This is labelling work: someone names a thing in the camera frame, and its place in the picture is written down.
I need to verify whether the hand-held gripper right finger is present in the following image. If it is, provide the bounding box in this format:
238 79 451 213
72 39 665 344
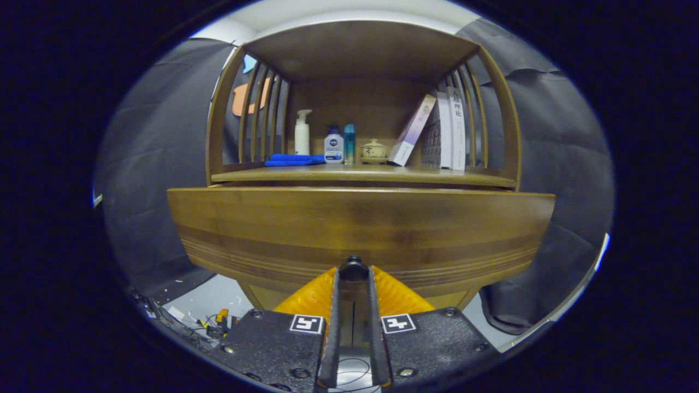
367 266 500 389

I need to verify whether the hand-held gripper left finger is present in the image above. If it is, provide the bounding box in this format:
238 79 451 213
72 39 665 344
210 266 342 391

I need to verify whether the black round drawer knob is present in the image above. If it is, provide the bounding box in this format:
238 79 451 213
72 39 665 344
339 255 370 283

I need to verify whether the brown wooden drawer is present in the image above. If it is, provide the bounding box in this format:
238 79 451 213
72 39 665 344
167 187 556 298

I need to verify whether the brown wooden countertop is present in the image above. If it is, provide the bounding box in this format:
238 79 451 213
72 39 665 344
210 164 517 190

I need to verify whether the brown wooden cabinet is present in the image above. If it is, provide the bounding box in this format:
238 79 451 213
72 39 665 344
205 21 523 312

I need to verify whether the blue folded cloth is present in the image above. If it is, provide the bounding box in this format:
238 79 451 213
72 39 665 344
265 153 327 167

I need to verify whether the beige lidded teacup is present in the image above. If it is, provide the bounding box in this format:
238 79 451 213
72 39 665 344
359 139 389 164

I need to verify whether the white bottle with blue cap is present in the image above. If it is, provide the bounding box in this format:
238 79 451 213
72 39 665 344
324 125 345 164

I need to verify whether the white pump bottle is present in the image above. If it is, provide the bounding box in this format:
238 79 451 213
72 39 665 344
294 109 313 156

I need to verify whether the grey patterned book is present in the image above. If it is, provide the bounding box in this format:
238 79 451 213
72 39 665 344
420 91 453 169

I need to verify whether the purple and white book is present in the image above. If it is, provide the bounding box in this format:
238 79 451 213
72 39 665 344
388 94 437 166

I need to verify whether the tangle of cables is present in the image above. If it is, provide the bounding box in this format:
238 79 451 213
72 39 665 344
131 289 241 350

